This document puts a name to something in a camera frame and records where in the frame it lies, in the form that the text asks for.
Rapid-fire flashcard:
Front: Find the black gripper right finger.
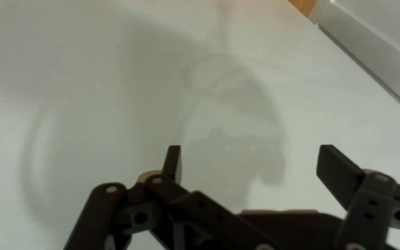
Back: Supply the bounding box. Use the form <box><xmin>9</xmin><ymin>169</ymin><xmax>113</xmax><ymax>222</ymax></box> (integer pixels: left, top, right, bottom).
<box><xmin>317</xmin><ymin>143</ymin><xmax>400</xmax><ymax>250</ymax></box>

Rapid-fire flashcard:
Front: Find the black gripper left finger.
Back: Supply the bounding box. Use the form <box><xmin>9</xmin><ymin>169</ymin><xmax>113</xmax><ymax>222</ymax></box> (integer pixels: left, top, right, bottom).
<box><xmin>63</xmin><ymin>144</ymin><xmax>276</xmax><ymax>250</ymax></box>

